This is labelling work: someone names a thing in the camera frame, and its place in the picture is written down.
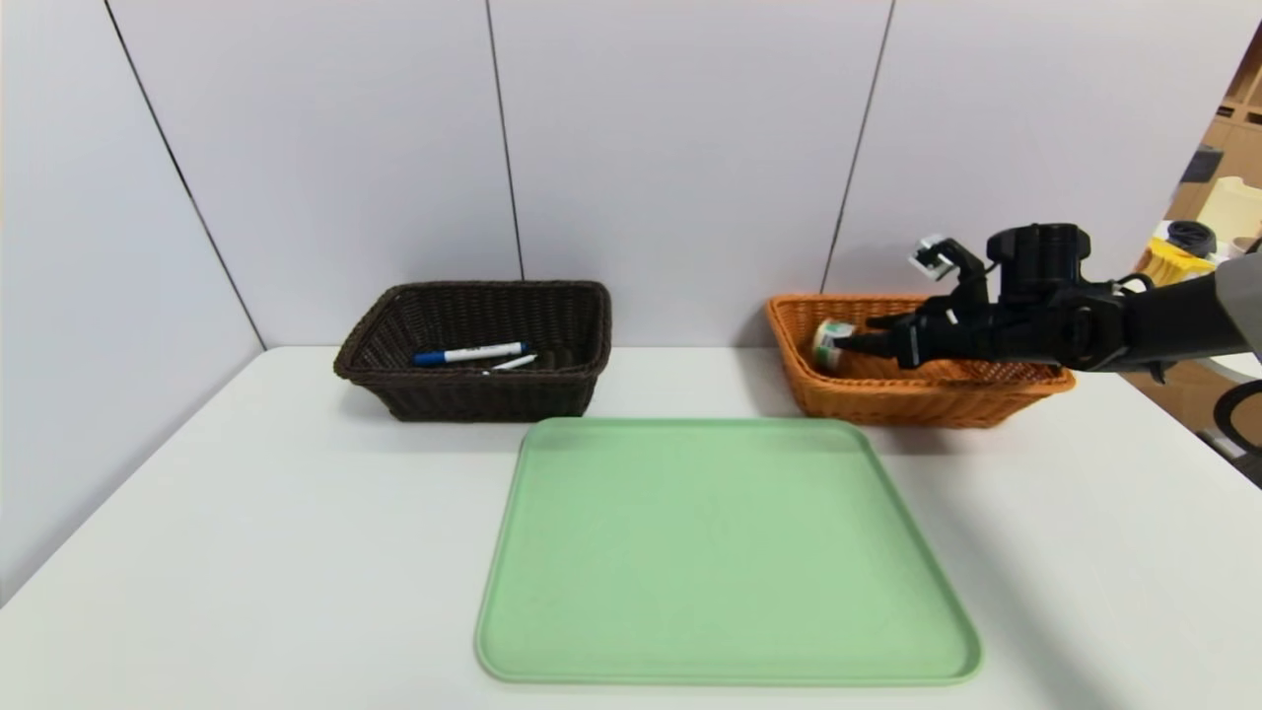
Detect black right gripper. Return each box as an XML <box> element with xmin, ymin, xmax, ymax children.
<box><xmin>834</xmin><ymin>312</ymin><xmax>994</xmax><ymax>370</ymax></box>

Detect tin can with green label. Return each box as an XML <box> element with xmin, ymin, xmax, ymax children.
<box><xmin>811</xmin><ymin>319</ymin><xmax>857</xmax><ymax>373</ymax></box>

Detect white marker with blue cap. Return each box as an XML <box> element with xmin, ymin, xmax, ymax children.
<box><xmin>413</xmin><ymin>341</ymin><xmax>532</xmax><ymax>369</ymax></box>

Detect orange wicker basket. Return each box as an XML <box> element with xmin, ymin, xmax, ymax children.
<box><xmin>765</xmin><ymin>294</ymin><xmax>1077</xmax><ymax>428</ymax></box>

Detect dark brown wicker basket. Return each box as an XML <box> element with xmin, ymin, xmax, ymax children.
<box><xmin>333</xmin><ymin>281</ymin><xmax>613</xmax><ymax>423</ymax></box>

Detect light green plastic tray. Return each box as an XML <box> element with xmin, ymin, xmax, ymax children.
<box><xmin>474</xmin><ymin>417</ymin><xmax>983</xmax><ymax>686</ymax></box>

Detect yellow box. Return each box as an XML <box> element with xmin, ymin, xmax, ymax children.
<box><xmin>1136</xmin><ymin>237</ymin><xmax>1216</xmax><ymax>289</ymax></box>

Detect black tape roll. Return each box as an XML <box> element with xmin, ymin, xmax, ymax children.
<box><xmin>1166</xmin><ymin>220</ymin><xmax>1218</xmax><ymax>258</ymax></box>

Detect white side table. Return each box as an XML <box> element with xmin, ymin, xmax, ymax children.
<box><xmin>1198</xmin><ymin>355</ymin><xmax>1262</xmax><ymax>388</ymax></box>

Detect cream plastic container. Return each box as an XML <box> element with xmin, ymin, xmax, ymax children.
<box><xmin>1197</xmin><ymin>176</ymin><xmax>1262</xmax><ymax>241</ymax></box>

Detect dark table leg base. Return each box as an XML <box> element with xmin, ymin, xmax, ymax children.
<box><xmin>1198</xmin><ymin>426</ymin><xmax>1262</xmax><ymax>491</ymax></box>

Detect wooden shelf unit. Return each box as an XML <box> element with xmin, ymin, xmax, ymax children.
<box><xmin>1163</xmin><ymin>20</ymin><xmax>1262</xmax><ymax>223</ymax></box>

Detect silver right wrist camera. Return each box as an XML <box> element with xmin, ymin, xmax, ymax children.
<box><xmin>909</xmin><ymin>235</ymin><xmax>990</xmax><ymax>297</ymax></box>

